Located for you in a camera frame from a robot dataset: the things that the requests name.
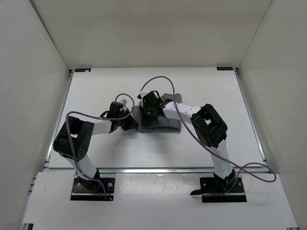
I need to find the blue label left corner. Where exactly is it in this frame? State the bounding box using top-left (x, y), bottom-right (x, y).
top-left (74, 68), bottom-right (91, 72)

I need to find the blue label corner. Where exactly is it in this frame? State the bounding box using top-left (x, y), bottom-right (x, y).
top-left (74, 68), bottom-right (91, 72)
top-left (216, 67), bottom-right (234, 71)

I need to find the aluminium table rail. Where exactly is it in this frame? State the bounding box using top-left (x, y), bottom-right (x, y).
top-left (234, 68), bottom-right (267, 162)
top-left (43, 69), bottom-right (74, 170)
top-left (43, 167), bottom-right (215, 174)

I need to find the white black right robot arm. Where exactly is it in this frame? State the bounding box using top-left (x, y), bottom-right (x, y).
top-left (137, 91), bottom-right (236, 195)

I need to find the aluminium table front rail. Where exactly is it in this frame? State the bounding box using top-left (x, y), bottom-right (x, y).
top-left (43, 167), bottom-right (215, 174)

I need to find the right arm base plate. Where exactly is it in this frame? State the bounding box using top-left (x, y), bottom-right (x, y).
top-left (190, 177), bottom-right (247, 203)

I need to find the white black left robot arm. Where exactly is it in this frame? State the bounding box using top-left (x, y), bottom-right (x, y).
top-left (53, 99), bottom-right (139, 192)

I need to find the blue label right corner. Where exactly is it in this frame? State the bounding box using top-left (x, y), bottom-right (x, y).
top-left (216, 67), bottom-right (234, 71)

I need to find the aluminium table left rail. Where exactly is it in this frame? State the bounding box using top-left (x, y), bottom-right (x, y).
top-left (43, 69), bottom-right (74, 170)

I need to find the aluminium table right rail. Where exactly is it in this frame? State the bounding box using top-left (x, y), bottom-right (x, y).
top-left (234, 68), bottom-right (267, 162)

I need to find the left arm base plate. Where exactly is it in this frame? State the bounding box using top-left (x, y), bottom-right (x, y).
top-left (71, 175), bottom-right (116, 202)

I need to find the grey pleated skirt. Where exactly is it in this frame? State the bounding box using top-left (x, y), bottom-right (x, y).
top-left (135, 93), bottom-right (182, 133)

